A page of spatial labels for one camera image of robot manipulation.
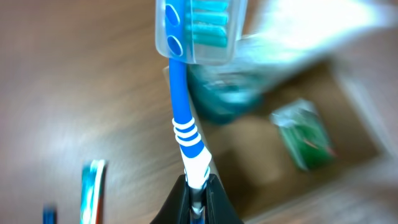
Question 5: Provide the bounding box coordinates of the blue mouthwash bottle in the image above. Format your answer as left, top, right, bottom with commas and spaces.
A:
187, 63, 264, 124

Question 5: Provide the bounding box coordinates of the green soap box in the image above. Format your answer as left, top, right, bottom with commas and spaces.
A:
270, 98, 335, 171

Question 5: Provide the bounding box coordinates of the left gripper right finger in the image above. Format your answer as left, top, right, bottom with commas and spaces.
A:
205, 174, 243, 224

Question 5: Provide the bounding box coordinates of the blue white toothbrush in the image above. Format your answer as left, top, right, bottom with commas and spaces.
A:
155, 0, 247, 223

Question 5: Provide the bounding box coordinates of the blue razor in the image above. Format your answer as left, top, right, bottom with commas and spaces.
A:
42, 205, 57, 224

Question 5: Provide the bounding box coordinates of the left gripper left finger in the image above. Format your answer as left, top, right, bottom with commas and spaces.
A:
150, 175, 190, 224

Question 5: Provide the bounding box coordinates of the white cardboard open box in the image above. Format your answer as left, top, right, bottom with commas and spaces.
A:
161, 55, 398, 224

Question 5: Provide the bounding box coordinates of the teal red toothpaste tube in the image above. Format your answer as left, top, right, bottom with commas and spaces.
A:
80, 160, 107, 224

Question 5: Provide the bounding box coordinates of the white lotion tube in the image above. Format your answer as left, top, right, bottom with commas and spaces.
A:
228, 0, 397, 95

